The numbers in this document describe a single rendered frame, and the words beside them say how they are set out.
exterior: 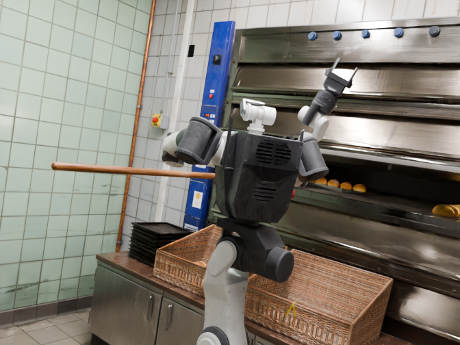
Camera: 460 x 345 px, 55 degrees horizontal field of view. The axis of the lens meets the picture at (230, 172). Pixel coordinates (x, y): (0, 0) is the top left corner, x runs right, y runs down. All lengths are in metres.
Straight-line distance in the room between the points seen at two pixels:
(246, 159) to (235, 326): 0.64
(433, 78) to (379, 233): 0.79
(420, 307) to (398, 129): 0.85
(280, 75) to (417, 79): 0.78
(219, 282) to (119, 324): 1.22
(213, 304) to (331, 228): 0.95
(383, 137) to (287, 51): 0.79
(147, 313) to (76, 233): 1.05
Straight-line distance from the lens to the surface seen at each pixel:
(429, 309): 2.29
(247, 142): 1.40
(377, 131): 2.34
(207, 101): 2.93
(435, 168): 2.08
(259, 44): 2.83
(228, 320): 1.66
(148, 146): 3.32
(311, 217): 2.47
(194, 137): 1.50
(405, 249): 2.27
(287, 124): 2.57
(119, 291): 2.70
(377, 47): 2.45
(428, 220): 2.24
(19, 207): 3.07
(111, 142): 3.34
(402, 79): 2.35
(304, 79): 2.57
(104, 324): 2.85
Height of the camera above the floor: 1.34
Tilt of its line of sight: 3 degrees down
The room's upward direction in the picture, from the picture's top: 9 degrees clockwise
